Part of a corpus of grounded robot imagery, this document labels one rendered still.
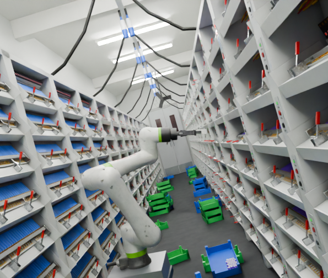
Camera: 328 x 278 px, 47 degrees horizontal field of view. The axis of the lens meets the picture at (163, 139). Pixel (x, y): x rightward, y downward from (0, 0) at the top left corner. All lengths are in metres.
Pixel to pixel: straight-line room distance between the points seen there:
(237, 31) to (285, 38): 0.74
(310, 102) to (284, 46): 0.20
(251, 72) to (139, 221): 0.96
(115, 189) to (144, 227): 0.27
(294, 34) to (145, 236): 1.29
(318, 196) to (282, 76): 0.39
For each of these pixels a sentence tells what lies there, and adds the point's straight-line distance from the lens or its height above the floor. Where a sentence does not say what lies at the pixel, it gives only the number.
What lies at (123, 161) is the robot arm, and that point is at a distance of 2.19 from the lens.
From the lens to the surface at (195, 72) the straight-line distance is 4.07.
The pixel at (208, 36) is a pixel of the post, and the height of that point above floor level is 1.64.
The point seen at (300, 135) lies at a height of 0.92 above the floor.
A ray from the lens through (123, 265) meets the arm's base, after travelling 2.30.
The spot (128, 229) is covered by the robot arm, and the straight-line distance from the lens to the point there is 2.20.
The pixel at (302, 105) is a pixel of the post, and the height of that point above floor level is 1.01.
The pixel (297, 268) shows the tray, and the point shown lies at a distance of 1.89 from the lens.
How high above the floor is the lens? 1.02
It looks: 1 degrees up
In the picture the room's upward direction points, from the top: 16 degrees counter-clockwise
